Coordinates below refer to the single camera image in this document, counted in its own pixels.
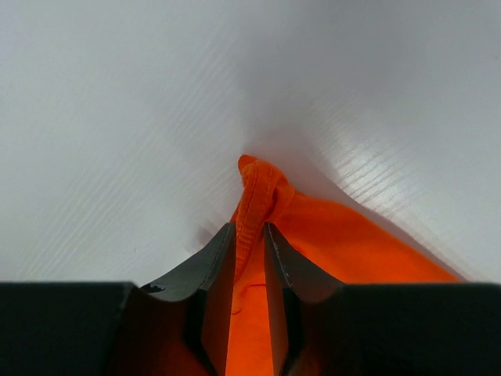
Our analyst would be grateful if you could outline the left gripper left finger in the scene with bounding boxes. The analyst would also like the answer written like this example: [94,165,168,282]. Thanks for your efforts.
[141,222,236,375]

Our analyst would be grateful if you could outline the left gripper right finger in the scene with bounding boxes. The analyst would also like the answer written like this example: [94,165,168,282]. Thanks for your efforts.
[264,223,344,375]

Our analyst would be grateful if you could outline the orange t-shirt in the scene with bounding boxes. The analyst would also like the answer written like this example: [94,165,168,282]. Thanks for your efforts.
[225,154,458,375]

